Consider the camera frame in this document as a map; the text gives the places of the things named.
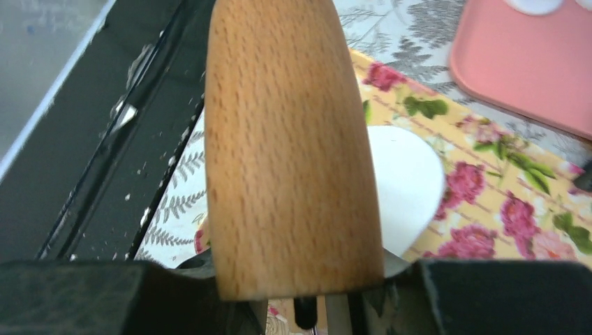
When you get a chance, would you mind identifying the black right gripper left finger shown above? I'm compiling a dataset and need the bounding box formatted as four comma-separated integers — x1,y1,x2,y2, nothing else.
1,251,267,334

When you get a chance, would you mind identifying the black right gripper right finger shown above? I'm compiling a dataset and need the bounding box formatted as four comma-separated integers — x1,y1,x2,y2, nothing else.
360,259,591,334

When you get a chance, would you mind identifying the white dough ball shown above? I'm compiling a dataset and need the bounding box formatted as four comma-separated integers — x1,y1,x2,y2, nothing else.
367,126,445,257

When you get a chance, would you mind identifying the floral yellow tray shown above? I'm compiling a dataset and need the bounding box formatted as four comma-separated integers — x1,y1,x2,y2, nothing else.
193,48,592,335

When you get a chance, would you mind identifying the wooden double-ended rolling pin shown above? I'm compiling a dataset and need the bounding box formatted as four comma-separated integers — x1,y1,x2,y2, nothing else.
205,1,384,329

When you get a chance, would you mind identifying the white dough wrapper lower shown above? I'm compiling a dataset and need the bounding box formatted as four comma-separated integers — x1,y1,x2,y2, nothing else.
505,0,563,16

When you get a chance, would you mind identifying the pink plastic tray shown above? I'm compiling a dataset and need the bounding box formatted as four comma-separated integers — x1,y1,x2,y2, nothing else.
449,0,591,139

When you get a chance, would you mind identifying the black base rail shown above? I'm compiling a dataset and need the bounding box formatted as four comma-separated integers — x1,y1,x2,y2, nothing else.
1,1,213,262

